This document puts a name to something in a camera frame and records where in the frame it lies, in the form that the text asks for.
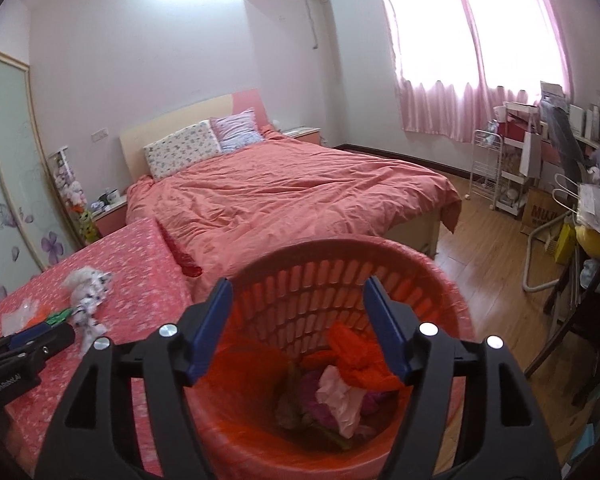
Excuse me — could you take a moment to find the pink curtain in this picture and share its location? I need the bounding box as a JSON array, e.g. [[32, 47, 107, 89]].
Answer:
[[370, 0, 578, 143]]

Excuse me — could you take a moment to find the plush toy hanging organizer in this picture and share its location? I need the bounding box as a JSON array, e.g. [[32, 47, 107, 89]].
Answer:
[[47, 146, 98, 246]]

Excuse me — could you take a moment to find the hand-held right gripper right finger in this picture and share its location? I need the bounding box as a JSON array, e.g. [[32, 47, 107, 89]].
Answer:
[[362, 276, 563, 480]]

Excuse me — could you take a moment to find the cardboard box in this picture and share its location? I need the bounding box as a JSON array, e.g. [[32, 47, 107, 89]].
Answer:
[[520, 187, 568, 237]]

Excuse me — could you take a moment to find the white wire rack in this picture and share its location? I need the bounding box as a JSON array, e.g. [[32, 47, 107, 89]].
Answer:
[[469, 129, 506, 209]]

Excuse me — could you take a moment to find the white shelf cart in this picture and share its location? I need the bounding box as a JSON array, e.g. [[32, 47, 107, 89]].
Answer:
[[500, 101, 544, 219]]

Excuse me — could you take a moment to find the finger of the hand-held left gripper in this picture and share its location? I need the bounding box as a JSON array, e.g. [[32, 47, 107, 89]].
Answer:
[[0, 321, 56, 350], [10, 324, 77, 368]]

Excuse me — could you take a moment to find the white metal tube frame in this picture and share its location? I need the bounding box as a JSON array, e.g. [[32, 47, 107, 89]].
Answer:
[[522, 212, 568, 292]]

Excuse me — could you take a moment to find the striped pink pillow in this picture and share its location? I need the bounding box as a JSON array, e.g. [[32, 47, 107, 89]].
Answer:
[[210, 108, 266, 153]]

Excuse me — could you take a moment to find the white air conditioner pipe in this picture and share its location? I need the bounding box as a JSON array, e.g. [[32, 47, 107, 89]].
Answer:
[[305, 0, 331, 52]]

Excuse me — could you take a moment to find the pink nightstand with mug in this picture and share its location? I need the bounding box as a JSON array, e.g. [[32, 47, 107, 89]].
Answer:
[[91, 195, 130, 238]]

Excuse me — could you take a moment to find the wardrobe with purple flowers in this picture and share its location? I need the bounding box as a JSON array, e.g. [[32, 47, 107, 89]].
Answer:
[[0, 42, 81, 316]]

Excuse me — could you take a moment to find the pink duvet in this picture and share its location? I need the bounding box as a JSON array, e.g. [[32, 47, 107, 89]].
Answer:
[[125, 132, 462, 311]]

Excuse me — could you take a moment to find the red plastic bag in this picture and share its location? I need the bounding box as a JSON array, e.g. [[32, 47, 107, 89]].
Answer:
[[300, 322, 406, 393]]

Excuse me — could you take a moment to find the pink white garment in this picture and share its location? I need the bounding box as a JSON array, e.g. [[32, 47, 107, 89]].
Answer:
[[316, 365, 366, 436]]

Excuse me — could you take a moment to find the grey jacket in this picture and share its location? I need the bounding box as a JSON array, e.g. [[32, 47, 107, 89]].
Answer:
[[539, 100, 590, 183]]

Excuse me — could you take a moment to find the red plastic laundry basket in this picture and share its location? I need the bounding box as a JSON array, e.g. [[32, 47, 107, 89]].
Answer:
[[185, 235, 476, 480]]

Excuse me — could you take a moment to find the pink plastic bag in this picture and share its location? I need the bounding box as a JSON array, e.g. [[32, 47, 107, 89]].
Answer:
[[280, 369, 396, 436]]

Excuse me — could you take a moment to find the floral pillow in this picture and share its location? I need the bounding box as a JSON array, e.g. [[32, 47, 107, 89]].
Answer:
[[143, 120, 223, 181]]

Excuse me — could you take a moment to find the clear plastic bag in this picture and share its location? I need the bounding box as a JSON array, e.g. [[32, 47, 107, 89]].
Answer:
[[1, 299, 41, 333]]

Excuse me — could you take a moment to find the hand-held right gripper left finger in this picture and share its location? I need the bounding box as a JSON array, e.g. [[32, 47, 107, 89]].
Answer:
[[37, 277, 234, 480]]

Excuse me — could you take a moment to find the dark wooden chair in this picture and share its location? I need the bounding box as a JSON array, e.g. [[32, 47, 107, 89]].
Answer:
[[524, 240, 600, 408]]

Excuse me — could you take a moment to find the yellow bag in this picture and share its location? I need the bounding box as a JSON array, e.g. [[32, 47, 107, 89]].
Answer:
[[555, 222, 600, 263]]

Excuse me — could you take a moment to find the red floral tablecloth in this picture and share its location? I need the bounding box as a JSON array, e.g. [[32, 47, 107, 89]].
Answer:
[[0, 217, 201, 480]]

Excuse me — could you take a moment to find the patterned cloth piece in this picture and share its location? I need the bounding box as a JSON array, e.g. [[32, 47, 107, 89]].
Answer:
[[61, 267, 115, 346]]

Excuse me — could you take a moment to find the bed with pink duvet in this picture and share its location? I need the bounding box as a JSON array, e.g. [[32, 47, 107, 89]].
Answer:
[[119, 89, 441, 261]]

